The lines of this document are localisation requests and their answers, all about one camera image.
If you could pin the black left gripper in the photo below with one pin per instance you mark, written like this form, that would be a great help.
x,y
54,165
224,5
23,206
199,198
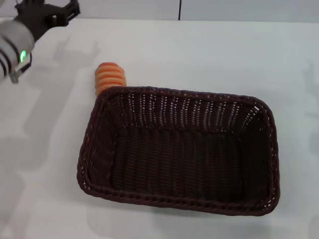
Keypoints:
x,y
40,18

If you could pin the orange striped bread loaf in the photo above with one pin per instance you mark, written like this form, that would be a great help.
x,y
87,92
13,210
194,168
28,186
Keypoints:
x,y
109,77

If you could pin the dark brown woven basket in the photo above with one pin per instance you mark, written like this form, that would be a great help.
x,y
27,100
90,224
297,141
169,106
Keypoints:
x,y
174,154

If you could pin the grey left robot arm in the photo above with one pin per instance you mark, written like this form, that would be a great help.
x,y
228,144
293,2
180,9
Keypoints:
x,y
12,39

